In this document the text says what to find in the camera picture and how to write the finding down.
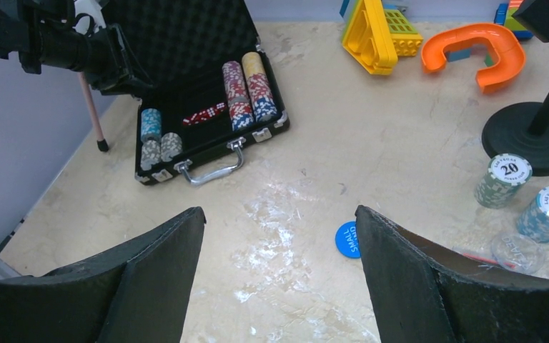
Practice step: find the grey chip stack front left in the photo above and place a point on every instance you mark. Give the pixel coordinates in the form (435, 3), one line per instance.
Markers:
(150, 154)

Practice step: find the grey chip stack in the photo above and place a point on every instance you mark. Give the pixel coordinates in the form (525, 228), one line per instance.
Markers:
(171, 146)
(150, 154)

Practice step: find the purple red blue chip row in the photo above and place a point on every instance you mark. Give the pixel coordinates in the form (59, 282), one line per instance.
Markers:
(240, 109)

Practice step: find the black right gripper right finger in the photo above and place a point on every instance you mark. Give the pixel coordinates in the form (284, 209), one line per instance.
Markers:
(424, 292)

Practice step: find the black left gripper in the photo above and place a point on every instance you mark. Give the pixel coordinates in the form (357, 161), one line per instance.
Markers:
(113, 68)

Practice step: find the blue orange toy blocks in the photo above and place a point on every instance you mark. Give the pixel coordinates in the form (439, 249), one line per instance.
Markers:
(504, 17)

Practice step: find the grey chip stack front right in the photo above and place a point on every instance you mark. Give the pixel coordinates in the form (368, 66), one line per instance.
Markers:
(171, 146)

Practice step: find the yellow red blue chip row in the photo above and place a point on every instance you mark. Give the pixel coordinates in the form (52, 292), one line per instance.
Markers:
(261, 96)

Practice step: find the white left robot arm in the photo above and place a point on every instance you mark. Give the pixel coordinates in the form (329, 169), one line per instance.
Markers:
(73, 35)

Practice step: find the pink tripod stand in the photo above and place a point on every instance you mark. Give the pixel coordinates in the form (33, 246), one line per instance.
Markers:
(101, 141)

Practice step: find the black poker chip case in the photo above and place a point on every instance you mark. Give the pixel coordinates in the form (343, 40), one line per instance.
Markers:
(182, 45)

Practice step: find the yellow triangular toy block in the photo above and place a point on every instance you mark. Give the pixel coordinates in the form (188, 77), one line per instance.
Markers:
(377, 34)

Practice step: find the light blue 10 chip stack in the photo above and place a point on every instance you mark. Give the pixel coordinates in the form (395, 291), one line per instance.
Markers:
(547, 213)

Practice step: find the green 20 chip stack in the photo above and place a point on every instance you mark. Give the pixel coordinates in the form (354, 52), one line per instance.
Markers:
(505, 176)

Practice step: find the red dice row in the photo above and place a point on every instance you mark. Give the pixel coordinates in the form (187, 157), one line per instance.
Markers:
(204, 115)

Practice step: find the light blue chip stack in case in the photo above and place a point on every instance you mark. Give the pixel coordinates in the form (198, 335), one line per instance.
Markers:
(151, 125)

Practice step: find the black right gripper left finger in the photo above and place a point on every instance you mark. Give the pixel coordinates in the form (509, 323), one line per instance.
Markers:
(137, 291)

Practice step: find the blue small blind button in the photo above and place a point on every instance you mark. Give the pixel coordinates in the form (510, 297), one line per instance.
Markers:
(346, 240)

